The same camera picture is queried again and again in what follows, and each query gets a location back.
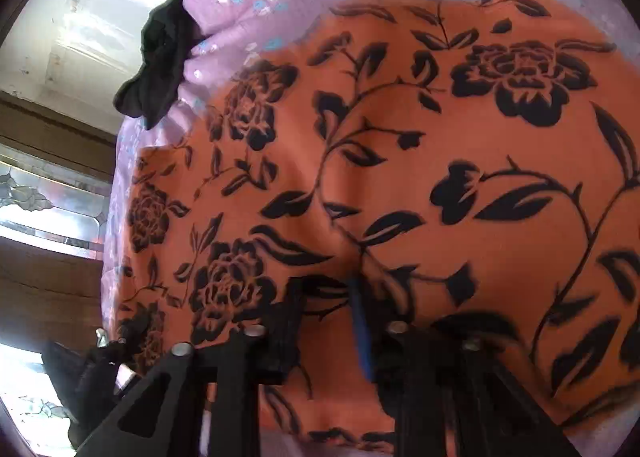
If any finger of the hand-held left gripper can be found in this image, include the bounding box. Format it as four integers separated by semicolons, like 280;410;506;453
42;324;140;450

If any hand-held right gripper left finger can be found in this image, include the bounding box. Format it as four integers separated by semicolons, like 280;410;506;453
75;277;307;457

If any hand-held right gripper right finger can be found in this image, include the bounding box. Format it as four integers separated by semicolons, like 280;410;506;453
350;277;582;457

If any orange black floral garment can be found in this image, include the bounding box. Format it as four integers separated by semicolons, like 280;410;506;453
102;0;640;457

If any brown wooden door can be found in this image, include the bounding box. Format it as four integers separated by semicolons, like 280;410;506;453
0;92;122;354

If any stained glass door panel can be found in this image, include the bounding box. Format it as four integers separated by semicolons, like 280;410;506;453
0;144;114;259

